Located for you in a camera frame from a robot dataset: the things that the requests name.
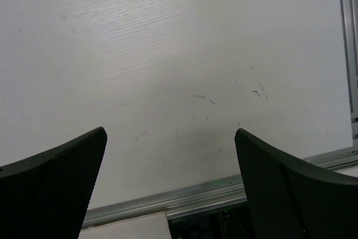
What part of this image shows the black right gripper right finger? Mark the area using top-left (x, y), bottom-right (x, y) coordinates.
top-left (234, 128), bottom-right (357, 238)

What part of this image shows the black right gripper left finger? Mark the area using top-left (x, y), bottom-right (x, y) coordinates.
top-left (1, 127), bottom-right (107, 238)

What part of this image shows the aluminium table frame rail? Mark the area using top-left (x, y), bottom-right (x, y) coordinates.
top-left (82, 0), bottom-right (357, 229)

